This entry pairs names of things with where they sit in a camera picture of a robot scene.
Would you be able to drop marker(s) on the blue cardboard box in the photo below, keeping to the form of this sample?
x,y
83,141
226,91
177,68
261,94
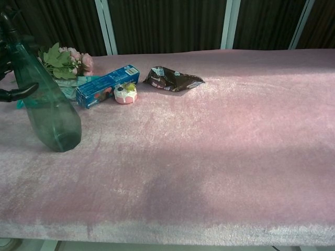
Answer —
x,y
104,85

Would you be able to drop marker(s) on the pink plush table cloth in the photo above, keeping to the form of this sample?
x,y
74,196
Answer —
x,y
209,157

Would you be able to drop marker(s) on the white frame post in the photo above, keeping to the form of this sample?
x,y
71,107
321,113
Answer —
x,y
227,24
106,26
301,24

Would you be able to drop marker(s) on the dark pleated curtain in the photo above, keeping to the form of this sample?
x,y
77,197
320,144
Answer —
x,y
167,26

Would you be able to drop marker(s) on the pink toy cupcake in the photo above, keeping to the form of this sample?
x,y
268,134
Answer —
x,y
125,93

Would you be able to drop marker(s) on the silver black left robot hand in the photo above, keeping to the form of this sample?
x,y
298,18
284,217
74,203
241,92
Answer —
x,y
18,92

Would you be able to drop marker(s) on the green spray bottle black trigger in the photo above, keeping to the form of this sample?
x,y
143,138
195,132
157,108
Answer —
x,y
47,104

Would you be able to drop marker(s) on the dark brown snack bag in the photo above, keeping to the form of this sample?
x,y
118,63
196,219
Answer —
x,y
172,78

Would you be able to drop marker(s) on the teal snack packet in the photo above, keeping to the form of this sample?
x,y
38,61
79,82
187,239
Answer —
x,y
70,85

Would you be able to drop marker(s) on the pink artificial flower bouquet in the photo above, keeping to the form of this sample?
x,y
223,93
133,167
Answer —
x,y
68,62

